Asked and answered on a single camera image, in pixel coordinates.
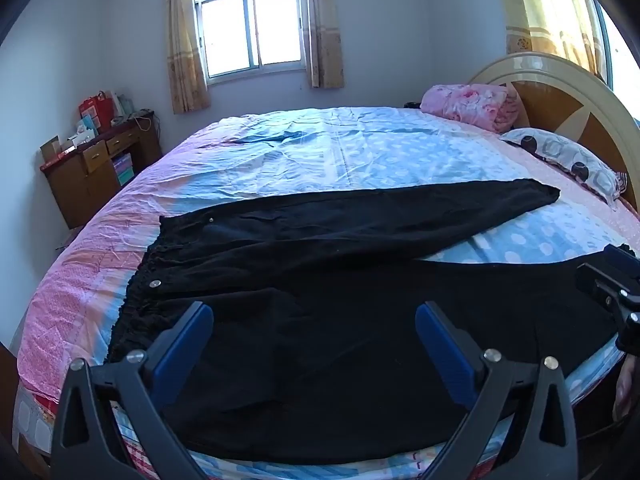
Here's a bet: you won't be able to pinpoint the sliding glass window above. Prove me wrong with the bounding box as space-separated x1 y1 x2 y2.
192 0 307 79

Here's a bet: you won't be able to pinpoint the cardboard box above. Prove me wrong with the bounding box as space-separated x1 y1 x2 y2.
40 136 64 164

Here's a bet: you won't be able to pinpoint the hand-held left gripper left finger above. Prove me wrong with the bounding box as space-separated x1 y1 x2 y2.
50 301 216 480

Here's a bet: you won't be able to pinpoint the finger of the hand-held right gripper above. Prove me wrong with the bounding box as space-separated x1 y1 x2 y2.
575 243 640 323

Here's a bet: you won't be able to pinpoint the black pants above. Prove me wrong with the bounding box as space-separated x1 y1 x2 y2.
106 177 638 466

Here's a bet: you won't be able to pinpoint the white tissue box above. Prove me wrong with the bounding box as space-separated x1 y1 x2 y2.
65 128 97 149

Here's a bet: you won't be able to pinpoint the beige patterned curtain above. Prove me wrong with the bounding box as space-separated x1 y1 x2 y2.
166 0 211 115
299 0 345 90

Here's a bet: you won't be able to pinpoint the pink folded blanket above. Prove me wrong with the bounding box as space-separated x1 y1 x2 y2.
420 83 527 135

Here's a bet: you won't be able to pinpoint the red paper bag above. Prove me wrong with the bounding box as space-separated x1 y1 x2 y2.
78 91 114 132

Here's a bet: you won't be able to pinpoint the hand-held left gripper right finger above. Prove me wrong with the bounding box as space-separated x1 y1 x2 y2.
415 301 581 480

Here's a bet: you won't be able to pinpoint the wooden desk with drawers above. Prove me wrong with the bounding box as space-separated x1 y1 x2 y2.
40 116 164 231

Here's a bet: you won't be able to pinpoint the bed with dotted sheet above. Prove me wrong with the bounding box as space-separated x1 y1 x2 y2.
15 105 640 480

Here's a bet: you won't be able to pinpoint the stack of pastel books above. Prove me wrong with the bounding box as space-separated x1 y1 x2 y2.
112 154 135 187

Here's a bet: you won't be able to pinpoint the yellow sheer curtain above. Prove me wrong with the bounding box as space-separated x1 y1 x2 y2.
492 0 603 77

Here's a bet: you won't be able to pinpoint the large side window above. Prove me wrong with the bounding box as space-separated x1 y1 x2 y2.
592 0 640 126

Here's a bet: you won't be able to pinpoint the patterned grey pillow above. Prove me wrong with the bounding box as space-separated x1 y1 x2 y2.
500 127 627 207

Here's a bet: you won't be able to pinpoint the person's right hand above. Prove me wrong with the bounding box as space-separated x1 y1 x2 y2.
613 357 640 422

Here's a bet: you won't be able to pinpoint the cream and wood headboard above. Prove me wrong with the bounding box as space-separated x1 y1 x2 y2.
467 51 640 211

